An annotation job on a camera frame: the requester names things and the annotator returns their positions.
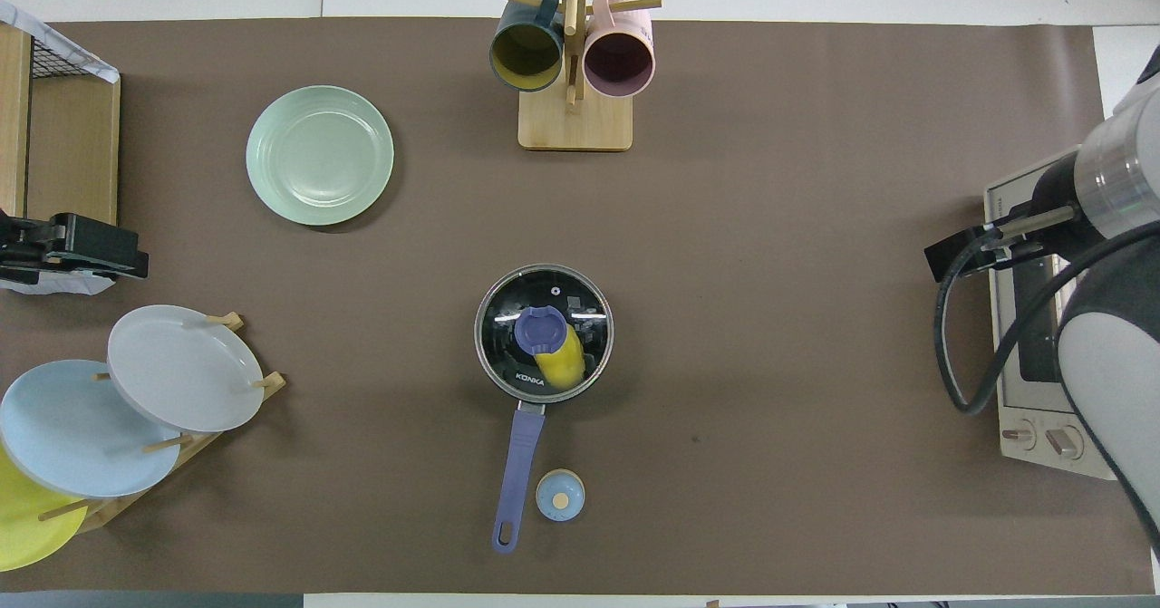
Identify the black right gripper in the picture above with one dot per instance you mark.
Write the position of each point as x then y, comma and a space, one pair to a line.
1029, 236

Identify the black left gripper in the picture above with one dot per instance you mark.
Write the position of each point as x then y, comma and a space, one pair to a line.
27, 250

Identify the glass lid with purple knob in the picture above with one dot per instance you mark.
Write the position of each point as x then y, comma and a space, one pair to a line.
507, 318

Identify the yellow lemon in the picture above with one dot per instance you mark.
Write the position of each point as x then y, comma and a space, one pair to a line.
566, 363

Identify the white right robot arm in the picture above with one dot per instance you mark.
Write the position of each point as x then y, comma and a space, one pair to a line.
1119, 173

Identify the grey plate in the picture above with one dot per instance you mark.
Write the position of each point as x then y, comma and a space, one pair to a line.
181, 368

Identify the light blue plate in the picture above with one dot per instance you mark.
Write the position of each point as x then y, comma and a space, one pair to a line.
72, 436

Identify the light green plate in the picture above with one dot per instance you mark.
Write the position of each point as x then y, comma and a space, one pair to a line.
317, 155

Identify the wooden plate rack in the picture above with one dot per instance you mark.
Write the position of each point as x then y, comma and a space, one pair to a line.
101, 515

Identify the yellow plate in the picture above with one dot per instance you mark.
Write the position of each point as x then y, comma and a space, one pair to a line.
27, 526

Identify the white crumpled paper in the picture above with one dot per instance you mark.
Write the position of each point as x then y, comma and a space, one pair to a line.
63, 287

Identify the wooden shelf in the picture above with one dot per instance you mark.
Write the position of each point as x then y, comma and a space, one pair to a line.
72, 155

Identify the beige toaster oven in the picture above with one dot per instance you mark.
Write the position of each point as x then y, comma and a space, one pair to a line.
1015, 400

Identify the brown table mat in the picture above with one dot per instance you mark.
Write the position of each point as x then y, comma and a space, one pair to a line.
725, 137

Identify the pink mug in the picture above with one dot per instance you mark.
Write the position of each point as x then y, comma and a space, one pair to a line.
619, 64

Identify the wooden mug tree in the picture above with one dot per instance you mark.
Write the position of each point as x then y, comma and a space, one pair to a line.
575, 128

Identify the dark teal mug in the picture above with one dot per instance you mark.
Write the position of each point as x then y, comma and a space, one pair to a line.
526, 55

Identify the small blue round cap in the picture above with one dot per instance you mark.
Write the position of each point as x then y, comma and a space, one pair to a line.
560, 496

